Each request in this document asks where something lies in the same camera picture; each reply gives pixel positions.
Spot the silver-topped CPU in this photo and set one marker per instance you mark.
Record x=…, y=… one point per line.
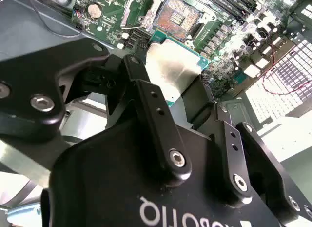
x=170, y=63

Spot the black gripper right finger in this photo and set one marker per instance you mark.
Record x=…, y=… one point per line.
x=235, y=163

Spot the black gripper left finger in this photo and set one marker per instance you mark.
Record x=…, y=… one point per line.
x=156, y=119

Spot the metal socket cover frame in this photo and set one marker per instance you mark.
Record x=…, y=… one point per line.
x=129, y=9

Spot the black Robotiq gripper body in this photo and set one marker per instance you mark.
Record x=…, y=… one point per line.
x=109, y=188

